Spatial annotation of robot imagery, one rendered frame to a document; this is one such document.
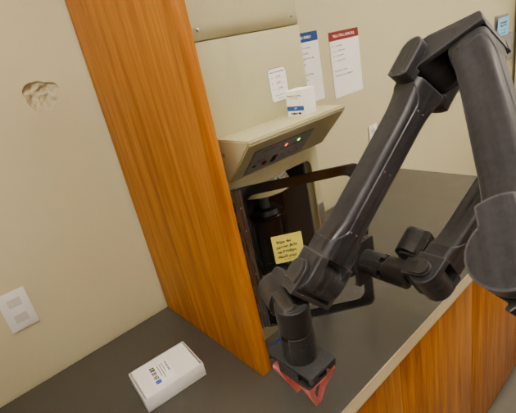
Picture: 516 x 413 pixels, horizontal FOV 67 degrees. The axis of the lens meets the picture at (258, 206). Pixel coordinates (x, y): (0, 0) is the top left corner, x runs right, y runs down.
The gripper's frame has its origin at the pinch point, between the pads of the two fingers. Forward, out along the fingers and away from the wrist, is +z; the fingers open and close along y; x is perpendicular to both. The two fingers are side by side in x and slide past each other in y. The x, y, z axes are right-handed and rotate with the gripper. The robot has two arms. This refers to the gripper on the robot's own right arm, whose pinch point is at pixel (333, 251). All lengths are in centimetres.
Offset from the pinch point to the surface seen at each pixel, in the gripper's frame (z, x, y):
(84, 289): 59, 44, -8
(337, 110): 5.5, -13.7, 30.3
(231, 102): 16.8, 8.3, 37.5
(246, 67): 16.9, 1.9, 44.0
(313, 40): 61, -70, 46
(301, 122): 5.4, -1.3, 30.6
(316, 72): 61, -70, 33
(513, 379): -9, -102, -120
